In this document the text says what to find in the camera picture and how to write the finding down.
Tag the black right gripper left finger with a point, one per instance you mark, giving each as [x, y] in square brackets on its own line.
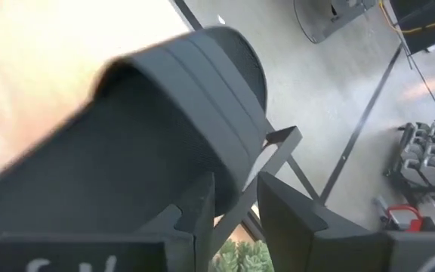
[198, 226]

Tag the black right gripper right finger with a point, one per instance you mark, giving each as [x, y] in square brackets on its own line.
[297, 242]

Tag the black slide sandal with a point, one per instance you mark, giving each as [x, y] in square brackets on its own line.
[145, 132]

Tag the green potted succulent plant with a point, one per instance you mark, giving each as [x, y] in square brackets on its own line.
[240, 258]

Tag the rack of grey blocks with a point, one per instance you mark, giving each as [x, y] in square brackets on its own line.
[429, 162]

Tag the white paper scrap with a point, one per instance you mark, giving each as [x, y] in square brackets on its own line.
[221, 19]

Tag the grey floor plate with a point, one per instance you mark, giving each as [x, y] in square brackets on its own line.
[323, 26]

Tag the black cabinet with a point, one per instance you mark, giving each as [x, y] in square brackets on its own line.
[421, 9]

